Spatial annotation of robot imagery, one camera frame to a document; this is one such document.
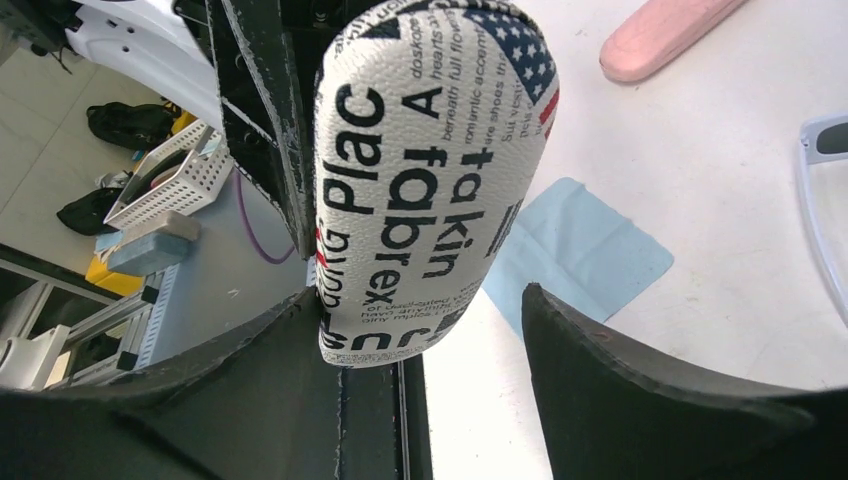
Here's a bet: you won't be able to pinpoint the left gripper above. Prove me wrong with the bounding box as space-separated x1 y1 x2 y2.
206 1 408 259

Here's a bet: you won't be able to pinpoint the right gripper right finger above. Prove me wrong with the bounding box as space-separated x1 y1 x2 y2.
522 284 847 479

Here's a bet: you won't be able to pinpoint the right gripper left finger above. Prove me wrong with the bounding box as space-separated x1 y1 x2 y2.
1 288 339 479

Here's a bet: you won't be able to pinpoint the white frame sunglasses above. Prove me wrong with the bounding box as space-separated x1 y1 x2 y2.
795 112 847 323

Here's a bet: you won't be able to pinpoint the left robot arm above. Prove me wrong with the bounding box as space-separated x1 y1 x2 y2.
1 1 412 257

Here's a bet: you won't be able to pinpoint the white perforated basket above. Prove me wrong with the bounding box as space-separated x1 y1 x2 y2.
104 120 233 230

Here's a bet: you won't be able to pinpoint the grey blue foam block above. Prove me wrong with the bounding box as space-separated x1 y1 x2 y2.
106 211 201 277

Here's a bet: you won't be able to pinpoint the left blue cleaning cloth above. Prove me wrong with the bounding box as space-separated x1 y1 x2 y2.
483 177 674 335

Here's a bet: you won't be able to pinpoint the pink glasses case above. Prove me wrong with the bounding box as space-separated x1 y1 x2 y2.
599 0 744 84

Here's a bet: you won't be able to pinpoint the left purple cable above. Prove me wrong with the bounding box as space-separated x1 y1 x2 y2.
235 168 296 266

